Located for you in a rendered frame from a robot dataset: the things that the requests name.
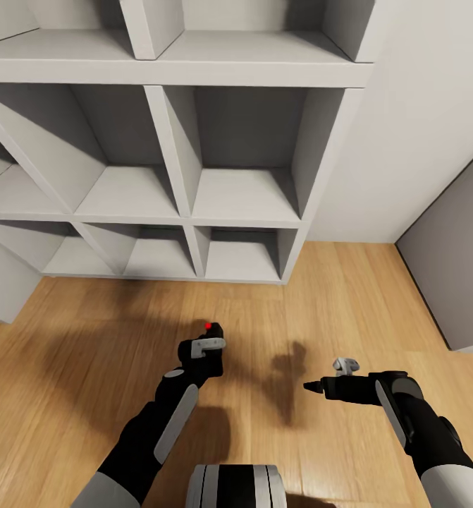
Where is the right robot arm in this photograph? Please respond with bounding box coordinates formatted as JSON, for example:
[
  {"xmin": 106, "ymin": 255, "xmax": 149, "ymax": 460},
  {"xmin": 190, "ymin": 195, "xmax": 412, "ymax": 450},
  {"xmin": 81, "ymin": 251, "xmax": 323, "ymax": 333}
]
[{"xmin": 304, "ymin": 357, "xmax": 473, "ymax": 508}]

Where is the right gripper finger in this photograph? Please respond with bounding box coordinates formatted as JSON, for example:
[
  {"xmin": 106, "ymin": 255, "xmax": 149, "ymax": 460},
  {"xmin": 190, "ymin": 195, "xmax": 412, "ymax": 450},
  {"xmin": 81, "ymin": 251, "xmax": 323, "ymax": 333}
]
[{"xmin": 304, "ymin": 378, "xmax": 324, "ymax": 394}]

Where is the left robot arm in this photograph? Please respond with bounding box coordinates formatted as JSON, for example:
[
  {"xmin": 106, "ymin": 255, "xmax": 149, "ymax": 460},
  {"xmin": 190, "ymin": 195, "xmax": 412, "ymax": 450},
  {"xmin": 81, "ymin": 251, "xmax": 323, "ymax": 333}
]
[{"xmin": 69, "ymin": 337, "xmax": 226, "ymax": 508}]

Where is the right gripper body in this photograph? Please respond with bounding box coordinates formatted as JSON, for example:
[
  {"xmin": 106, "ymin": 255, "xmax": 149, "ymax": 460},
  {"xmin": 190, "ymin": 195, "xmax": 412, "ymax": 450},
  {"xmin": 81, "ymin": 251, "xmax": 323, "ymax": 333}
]
[{"xmin": 323, "ymin": 375, "xmax": 364, "ymax": 404}]

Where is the digital camera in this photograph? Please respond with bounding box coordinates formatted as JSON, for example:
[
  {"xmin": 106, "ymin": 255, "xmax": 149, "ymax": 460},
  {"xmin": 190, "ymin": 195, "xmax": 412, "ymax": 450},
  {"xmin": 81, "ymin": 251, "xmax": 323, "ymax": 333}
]
[{"xmin": 178, "ymin": 322, "xmax": 223, "ymax": 362}]

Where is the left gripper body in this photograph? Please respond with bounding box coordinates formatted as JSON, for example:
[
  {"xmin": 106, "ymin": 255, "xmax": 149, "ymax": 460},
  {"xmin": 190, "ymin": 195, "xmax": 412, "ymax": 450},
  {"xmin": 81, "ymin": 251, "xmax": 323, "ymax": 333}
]
[{"xmin": 182, "ymin": 354, "xmax": 223, "ymax": 384}]

